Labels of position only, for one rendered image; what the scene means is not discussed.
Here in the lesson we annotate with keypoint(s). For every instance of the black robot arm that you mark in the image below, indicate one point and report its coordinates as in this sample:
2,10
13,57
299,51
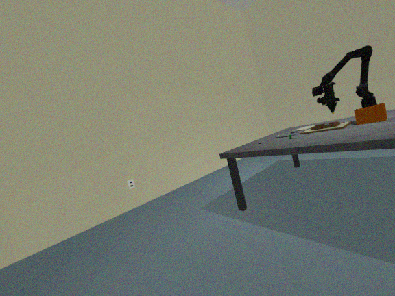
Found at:
365,54

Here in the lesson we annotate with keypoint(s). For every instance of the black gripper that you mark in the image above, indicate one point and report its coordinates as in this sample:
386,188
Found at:
330,101

